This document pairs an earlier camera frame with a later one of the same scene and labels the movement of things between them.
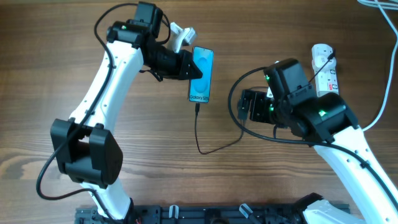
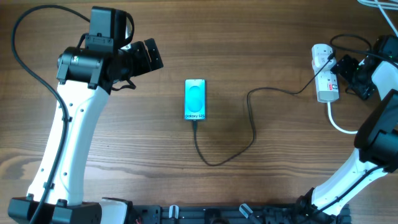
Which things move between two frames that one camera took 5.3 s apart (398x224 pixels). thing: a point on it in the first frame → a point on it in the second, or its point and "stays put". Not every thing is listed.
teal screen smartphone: (200, 89) → (195, 99)
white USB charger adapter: (319, 61) stays put
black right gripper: (259, 99) → (364, 91)
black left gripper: (184, 59) → (143, 65)
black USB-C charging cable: (197, 107) → (252, 117)
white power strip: (326, 78) stays put
